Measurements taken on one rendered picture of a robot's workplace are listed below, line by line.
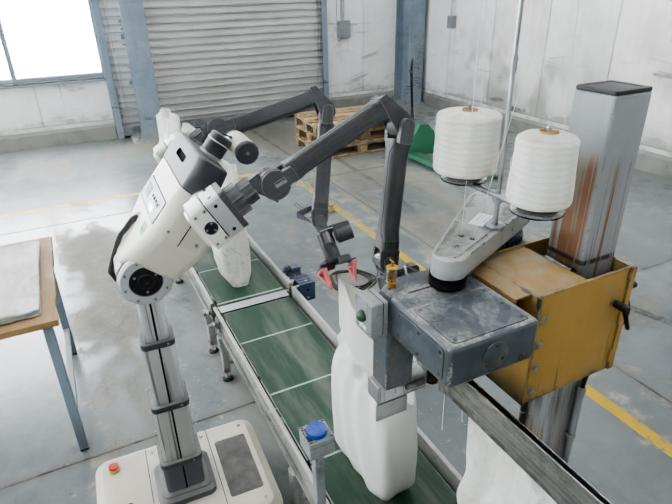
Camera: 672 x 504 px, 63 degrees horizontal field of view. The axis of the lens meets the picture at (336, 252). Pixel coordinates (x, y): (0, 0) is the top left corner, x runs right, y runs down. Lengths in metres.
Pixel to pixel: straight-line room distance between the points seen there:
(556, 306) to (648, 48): 5.82
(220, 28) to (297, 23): 1.21
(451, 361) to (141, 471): 1.61
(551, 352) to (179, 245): 1.01
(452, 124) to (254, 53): 7.62
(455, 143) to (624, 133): 0.37
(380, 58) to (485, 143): 8.58
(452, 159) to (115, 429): 2.25
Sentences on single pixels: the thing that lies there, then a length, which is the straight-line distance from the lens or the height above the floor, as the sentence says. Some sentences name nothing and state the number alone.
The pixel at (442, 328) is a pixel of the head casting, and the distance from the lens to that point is 1.16.
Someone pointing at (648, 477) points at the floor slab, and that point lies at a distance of 2.94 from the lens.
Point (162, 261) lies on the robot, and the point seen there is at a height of 1.27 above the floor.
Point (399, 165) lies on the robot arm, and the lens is 1.52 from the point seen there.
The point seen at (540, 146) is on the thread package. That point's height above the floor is 1.67.
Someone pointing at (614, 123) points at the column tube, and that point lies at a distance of 1.37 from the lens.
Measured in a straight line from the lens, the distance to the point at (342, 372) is 1.92.
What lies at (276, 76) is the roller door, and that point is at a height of 0.65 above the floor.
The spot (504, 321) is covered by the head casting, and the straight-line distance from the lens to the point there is 1.20.
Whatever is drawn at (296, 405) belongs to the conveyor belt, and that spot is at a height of 0.38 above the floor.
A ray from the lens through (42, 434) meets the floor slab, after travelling 3.20.
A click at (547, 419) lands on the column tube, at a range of 1.76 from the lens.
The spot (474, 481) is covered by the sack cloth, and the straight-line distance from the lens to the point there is 1.48.
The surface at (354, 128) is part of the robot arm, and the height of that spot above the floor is 1.64.
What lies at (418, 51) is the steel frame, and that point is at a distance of 9.79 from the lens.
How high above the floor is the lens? 1.98
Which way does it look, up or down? 26 degrees down
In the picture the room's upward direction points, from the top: 1 degrees counter-clockwise
